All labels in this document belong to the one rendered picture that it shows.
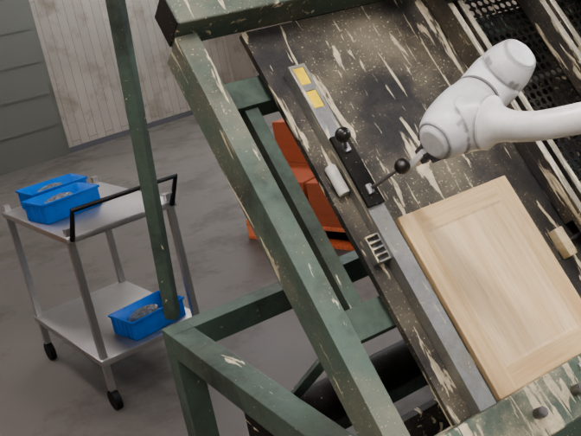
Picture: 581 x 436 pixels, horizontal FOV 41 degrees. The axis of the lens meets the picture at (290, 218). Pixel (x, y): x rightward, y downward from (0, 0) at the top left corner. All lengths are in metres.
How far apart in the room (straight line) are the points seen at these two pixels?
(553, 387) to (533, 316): 0.19
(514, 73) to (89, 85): 10.63
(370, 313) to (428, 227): 0.27
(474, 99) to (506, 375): 0.73
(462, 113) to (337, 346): 0.58
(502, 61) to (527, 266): 0.69
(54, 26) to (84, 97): 1.07
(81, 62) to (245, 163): 10.16
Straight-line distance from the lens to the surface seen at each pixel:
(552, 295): 2.07
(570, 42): 2.50
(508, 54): 1.54
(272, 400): 2.21
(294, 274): 1.73
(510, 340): 1.95
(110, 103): 12.08
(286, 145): 6.13
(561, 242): 2.14
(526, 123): 1.43
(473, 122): 1.44
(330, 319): 1.70
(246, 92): 2.00
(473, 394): 1.82
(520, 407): 1.87
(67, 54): 11.79
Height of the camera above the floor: 1.90
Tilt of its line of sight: 17 degrees down
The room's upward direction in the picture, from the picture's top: 11 degrees counter-clockwise
